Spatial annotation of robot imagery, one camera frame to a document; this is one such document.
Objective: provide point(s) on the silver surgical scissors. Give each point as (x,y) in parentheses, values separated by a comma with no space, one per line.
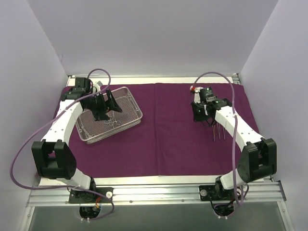
(110,121)

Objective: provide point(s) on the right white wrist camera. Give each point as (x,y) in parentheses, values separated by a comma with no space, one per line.
(195,93)

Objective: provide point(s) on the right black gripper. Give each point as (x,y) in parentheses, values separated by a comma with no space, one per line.
(200,116)

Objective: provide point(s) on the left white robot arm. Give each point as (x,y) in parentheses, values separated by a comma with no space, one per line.
(52,156)

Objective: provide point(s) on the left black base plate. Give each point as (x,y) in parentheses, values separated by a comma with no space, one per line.
(82,197)

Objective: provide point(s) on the aluminium front rail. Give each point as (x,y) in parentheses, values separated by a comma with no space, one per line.
(158,195)

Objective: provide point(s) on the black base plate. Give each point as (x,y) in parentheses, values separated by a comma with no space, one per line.
(82,197)
(215,192)

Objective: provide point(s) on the purple cloth wrap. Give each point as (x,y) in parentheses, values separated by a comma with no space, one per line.
(166,142)

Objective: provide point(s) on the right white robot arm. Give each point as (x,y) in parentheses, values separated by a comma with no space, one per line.
(258,155)

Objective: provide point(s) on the metal mesh instrument tray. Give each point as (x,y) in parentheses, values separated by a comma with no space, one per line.
(92,131)

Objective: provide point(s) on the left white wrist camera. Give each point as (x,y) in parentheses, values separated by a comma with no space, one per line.
(97,86)

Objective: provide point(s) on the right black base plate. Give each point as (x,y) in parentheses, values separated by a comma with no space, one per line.
(215,192)

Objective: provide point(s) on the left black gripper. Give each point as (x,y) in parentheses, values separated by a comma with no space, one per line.
(102,106)

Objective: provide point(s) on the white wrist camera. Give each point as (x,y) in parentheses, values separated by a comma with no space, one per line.
(195,93)
(97,86)

